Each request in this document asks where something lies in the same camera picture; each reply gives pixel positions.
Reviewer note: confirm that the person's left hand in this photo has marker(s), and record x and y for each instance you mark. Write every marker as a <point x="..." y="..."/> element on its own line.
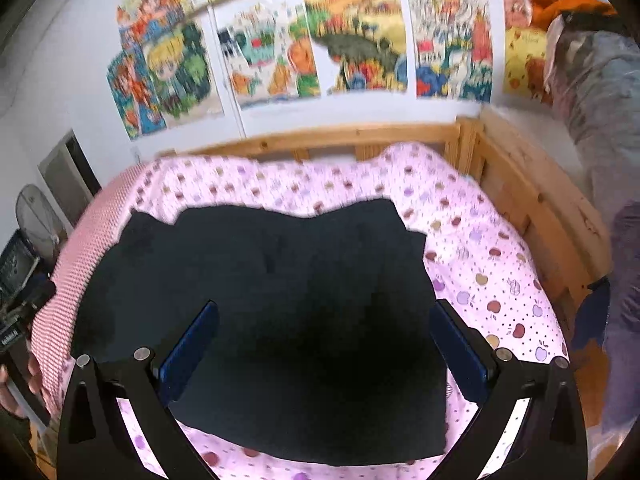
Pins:
<point x="35" y="375"/>

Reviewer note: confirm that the black garment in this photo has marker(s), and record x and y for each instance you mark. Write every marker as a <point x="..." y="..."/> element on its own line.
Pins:
<point x="300" y="310"/>

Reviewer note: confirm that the pink apple print blanket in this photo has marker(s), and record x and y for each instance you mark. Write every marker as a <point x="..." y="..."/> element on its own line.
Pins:
<point x="475" y="260"/>

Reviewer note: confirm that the cartoon figures wall poster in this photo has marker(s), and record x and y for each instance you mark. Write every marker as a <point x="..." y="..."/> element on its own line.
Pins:
<point x="160" y="70"/>

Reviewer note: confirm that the electric fan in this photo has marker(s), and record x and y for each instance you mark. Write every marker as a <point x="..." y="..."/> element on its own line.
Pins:
<point x="40" y="220"/>

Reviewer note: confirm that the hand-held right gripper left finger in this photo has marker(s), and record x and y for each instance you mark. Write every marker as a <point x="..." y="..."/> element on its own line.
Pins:
<point x="187" y="347"/>

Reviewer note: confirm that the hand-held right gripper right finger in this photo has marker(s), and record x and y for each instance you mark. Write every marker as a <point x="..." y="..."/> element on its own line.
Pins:
<point x="457" y="345"/>

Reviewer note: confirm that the pink striped bed sheet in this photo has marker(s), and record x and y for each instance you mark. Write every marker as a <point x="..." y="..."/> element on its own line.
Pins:
<point x="75" y="270"/>

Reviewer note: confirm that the dragon wall poster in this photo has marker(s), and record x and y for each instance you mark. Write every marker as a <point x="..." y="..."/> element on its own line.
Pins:
<point x="450" y="45"/>

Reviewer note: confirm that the wooden bed frame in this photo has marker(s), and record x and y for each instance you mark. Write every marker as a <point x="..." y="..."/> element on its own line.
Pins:
<point x="540" y="200"/>

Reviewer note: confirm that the dark monitor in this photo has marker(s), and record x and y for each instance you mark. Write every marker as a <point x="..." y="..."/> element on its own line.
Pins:
<point x="17" y="265"/>

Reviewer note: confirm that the fruit print wall poster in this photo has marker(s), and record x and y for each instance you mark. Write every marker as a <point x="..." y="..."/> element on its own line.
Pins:
<point x="270" y="60"/>

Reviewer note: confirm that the plastic wrapped bundle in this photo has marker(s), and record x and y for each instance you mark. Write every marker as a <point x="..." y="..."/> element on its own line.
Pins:
<point x="595" y="95"/>

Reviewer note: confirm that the yellow bear wall poster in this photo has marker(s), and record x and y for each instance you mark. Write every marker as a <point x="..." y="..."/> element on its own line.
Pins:
<point x="522" y="55"/>

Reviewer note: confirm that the grey purple cloth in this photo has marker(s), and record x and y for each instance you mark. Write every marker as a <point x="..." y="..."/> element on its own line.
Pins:
<point x="625" y="310"/>

